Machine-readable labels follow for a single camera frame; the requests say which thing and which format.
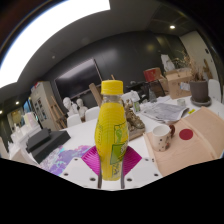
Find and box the white plaster bust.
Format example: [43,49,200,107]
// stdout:
[62,96,78,118]
[75,97,89,121]

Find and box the large black flat box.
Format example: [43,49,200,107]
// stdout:
[32,130,72,164]

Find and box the cardboard box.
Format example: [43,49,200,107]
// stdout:
[165,68,194,100]

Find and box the white spotted mug brown handle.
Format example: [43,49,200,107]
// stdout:
[152,123,176,153]

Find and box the wooden easel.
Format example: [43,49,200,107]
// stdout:
[49,94,68,129]

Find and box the grey pot with dried plant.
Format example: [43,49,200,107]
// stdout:
[178,49,213,108]

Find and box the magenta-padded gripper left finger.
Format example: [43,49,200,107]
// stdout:
[60,145,103,190]

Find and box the newspaper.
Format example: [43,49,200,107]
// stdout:
[141,101,190,124]

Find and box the small round white tin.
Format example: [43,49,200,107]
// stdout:
[176,98,187,108]

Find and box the black wall screen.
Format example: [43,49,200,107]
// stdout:
[54,58,104,100]

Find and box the clear spray bottle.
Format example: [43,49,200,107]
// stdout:
[132,92,143,113]

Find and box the white shelf cabinet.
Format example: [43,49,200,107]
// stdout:
[29,80,63,132]

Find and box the yellow drink bottle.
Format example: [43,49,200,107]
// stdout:
[94,79,130,182]

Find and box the small black flat box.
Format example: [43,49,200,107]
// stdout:
[26,128,52,152]

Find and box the white fabric panel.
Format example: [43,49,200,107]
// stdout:
[9,146,42,168]

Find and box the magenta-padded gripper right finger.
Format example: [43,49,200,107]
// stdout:
[120,145,164,190]

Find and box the flat round red coaster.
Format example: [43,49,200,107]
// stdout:
[178,128,195,141]

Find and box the large ceiling light panel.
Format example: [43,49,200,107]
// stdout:
[0,0,112,89]

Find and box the red box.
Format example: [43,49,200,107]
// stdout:
[143,67,163,83]

